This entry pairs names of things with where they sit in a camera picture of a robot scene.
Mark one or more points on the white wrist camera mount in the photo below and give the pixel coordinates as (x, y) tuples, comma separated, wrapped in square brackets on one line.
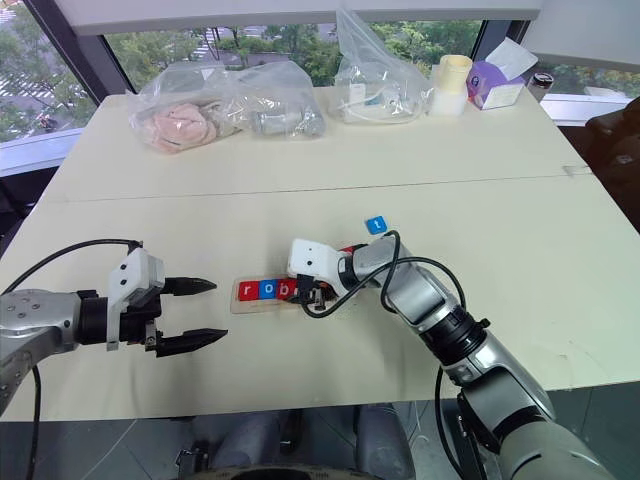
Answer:
[(312, 260), (131, 270)]

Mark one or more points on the clear bag with grey item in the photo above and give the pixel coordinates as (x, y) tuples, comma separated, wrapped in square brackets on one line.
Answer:
[(282, 112)]

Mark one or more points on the dark window frame post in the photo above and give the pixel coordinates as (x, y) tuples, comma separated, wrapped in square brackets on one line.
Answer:
[(75, 55)]

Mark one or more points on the clear bag with white items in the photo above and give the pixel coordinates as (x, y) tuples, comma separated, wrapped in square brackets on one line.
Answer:
[(372, 95)]

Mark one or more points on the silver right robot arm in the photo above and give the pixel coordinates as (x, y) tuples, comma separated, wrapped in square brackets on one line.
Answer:
[(425, 295)]

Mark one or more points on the red letter block r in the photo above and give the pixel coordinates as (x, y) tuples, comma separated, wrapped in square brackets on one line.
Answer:
[(248, 291)]

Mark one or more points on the blue letter block t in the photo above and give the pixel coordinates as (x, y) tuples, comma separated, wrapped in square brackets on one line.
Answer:
[(376, 225)]

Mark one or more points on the cream and white cup stack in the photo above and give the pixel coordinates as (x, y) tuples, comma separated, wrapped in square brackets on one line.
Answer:
[(450, 85)]

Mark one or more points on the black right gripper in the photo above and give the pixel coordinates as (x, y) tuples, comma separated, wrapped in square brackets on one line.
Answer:
[(306, 290)]

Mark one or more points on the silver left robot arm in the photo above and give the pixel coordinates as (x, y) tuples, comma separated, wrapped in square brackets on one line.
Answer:
[(40, 315)]

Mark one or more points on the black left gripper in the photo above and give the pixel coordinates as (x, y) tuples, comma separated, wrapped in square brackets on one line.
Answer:
[(134, 322)]

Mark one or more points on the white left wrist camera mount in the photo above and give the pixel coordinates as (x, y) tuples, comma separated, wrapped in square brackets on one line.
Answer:
[(131, 270)]

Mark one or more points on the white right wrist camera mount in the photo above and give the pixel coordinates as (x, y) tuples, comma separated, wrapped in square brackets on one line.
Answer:
[(312, 260)]

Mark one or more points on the blue letter block o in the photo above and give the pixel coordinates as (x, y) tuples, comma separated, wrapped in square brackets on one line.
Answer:
[(268, 290)]

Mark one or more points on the dark brown chair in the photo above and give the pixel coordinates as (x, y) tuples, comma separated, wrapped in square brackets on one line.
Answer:
[(615, 145)]

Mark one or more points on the red letter block b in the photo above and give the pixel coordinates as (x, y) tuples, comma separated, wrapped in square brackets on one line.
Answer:
[(285, 292)]

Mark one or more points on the dark lidded jar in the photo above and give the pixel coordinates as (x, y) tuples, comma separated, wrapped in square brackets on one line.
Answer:
[(541, 86)]

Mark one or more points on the wooden letter tray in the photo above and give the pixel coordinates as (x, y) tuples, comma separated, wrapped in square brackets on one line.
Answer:
[(250, 307)]

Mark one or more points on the clear bag with pink items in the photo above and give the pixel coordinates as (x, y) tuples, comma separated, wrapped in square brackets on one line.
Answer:
[(182, 120)]

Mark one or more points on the dark rounded grey shape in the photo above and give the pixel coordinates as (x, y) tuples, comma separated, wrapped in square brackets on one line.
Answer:
[(385, 440)]

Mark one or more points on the purple tissue box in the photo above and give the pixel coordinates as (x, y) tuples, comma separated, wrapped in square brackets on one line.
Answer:
[(492, 85)]

